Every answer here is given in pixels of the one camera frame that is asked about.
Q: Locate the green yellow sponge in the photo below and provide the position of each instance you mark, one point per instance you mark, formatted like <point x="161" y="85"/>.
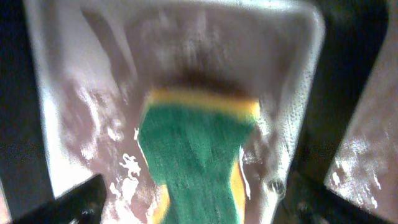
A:
<point x="192" y="142"/>

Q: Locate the metal wash tray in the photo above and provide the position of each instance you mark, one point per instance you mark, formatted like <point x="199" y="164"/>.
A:
<point x="96" y="62"/>

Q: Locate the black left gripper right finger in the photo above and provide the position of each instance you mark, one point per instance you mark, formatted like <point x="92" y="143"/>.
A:
<point x="309" y="202"/>

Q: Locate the dark brown serving tray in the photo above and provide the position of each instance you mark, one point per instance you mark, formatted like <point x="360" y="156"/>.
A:
<point x="348" y="140"/>

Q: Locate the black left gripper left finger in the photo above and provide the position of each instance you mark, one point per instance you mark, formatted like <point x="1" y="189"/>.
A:
<point x="82" y="204"/>

